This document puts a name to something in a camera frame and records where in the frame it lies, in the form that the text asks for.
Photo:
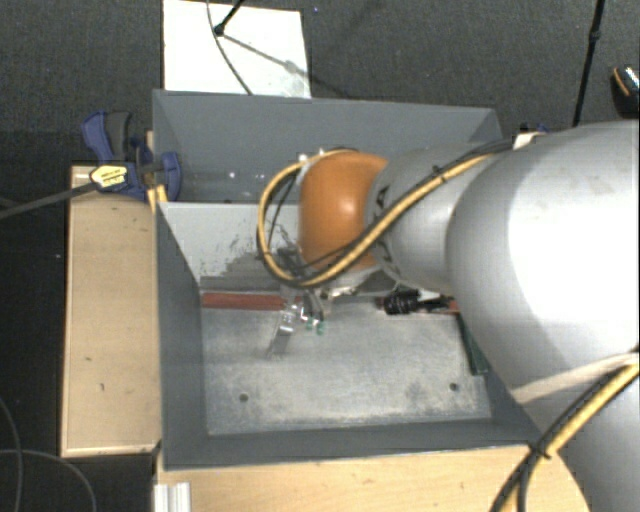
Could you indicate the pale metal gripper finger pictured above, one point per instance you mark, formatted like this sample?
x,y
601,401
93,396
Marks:
x,y
283,336

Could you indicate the red-brown flat block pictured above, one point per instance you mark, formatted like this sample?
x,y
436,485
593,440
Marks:
x,y
240,301

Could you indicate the grey metal bin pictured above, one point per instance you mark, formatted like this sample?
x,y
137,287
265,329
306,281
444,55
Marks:
x,y
350,370

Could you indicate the pale wood flat board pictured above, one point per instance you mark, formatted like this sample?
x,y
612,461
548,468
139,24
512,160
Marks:
x,y
112,325

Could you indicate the black cylinder on white bracket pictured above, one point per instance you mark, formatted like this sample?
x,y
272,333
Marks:
x,y
400,302

